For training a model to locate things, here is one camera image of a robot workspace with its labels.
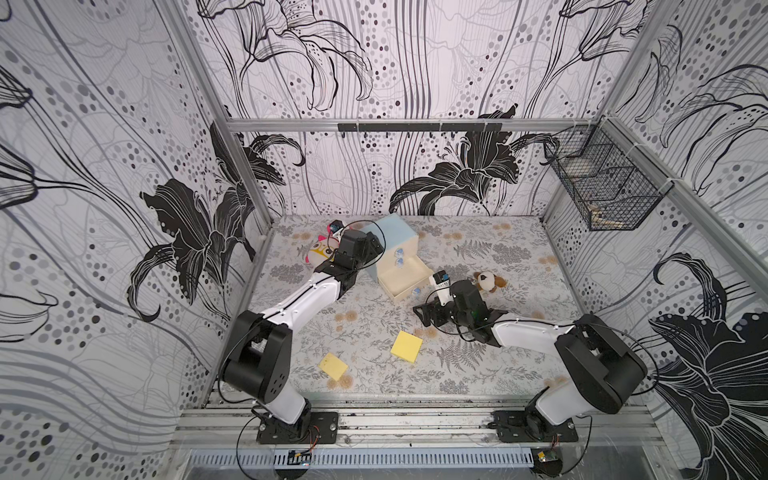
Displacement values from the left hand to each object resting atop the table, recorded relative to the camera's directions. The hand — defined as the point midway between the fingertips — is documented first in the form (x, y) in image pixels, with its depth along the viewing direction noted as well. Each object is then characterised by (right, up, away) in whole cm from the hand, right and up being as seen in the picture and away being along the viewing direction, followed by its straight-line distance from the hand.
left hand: (373, 248), depth 90 cm
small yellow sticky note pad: (-11, -34, -6) cm, 36 cm away
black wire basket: (+72, +20, -2) cm, 74 cm away
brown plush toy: (+37, -11, +8) cm, 40 cm away
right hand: (+17, -16, +1) cm, 23 cm away
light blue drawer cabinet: (+8, -7, +11) cm, 16 cm away
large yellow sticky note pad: (+10, -29, -3) cm, 31 cm away
